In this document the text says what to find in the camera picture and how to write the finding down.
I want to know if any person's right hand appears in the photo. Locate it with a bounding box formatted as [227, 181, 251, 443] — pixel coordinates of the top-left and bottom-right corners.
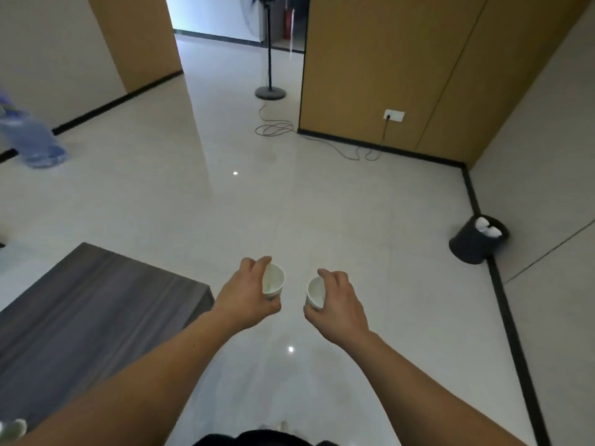
[303, 269, 371, 350]

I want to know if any person's left hand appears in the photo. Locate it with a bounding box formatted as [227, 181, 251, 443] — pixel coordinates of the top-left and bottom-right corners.
[211, 256, 283, 331]

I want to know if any white paper cup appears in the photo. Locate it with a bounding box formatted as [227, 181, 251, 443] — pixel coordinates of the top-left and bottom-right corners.
[305, 277, 327, 312]
[262, 264, 286, 302]

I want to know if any person's left forearm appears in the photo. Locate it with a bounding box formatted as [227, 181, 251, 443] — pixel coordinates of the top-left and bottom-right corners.
[0, 311, 242, 446]

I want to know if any person's right forearm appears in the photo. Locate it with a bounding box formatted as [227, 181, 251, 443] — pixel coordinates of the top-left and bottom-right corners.
[344, 332, 528, 446]

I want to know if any person's black clothing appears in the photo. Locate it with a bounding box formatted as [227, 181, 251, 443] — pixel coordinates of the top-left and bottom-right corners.
[192, 429, 342, 446]

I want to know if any black trash bin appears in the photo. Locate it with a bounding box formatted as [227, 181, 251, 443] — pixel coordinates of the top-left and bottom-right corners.
[448, 214, 510, 265]

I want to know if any grey wooden table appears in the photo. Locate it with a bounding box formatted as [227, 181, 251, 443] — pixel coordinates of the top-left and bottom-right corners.
[0, 242, 215, 430]

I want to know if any crumpled white paper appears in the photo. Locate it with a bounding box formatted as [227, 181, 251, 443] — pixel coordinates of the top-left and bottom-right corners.
[475, 217, 504, 238]

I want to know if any black standing fan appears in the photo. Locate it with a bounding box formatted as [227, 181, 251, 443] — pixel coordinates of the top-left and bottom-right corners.
[239, 0, 287, 101]

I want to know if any white object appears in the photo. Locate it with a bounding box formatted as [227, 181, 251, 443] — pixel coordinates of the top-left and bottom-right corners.
[0, 419, 29, 446]

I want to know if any blue water bottle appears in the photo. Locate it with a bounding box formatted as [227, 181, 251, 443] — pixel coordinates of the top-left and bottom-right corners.
[0, 88, 68, 169]

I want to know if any black power cable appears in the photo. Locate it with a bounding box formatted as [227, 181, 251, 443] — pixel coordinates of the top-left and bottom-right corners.
[254, 101, 392, 162]

